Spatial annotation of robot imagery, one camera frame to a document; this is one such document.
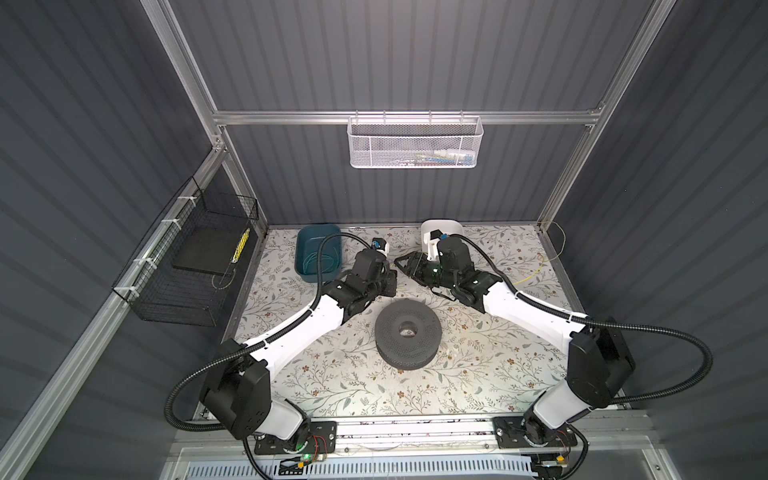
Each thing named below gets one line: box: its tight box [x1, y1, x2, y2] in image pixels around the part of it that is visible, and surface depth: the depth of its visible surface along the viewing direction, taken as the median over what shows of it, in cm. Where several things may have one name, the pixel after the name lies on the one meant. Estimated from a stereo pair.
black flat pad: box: [172, 226, 246, 276], surface depth 76 cm
